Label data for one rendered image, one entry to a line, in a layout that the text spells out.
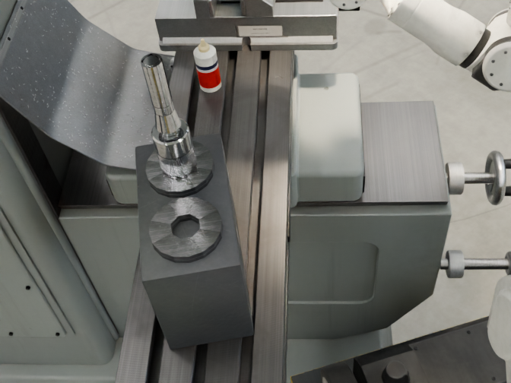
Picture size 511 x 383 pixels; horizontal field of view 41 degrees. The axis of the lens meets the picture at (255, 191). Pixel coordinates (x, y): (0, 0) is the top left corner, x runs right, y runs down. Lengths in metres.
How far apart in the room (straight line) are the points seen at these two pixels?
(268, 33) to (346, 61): 1.45
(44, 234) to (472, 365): 0.87
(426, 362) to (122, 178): 0.67
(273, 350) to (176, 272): 0.21
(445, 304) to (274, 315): 1.19
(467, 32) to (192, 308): 0.55
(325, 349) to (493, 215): 0.80
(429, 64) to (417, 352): 1.60
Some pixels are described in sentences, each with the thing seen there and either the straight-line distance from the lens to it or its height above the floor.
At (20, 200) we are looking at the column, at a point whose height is 0.85.
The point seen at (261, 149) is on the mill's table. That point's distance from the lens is 1.21.
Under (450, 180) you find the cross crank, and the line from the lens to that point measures 1.50.
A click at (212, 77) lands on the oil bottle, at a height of 1.00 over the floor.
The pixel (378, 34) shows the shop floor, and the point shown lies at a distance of 2.91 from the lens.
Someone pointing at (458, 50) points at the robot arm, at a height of 1.15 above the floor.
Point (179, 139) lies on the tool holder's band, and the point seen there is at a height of 1.23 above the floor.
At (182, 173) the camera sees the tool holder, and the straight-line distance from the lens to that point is 0.89.
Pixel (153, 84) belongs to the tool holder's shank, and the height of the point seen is 1.32.
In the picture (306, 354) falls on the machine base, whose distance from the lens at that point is 1.81.
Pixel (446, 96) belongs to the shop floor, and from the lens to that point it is 2.67.
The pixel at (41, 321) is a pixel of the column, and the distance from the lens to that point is 1.72.
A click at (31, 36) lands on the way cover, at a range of 1.32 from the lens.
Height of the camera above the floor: 1.84
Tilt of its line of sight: 52 degrees down
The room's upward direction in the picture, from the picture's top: 8 degrees counter-clockwise
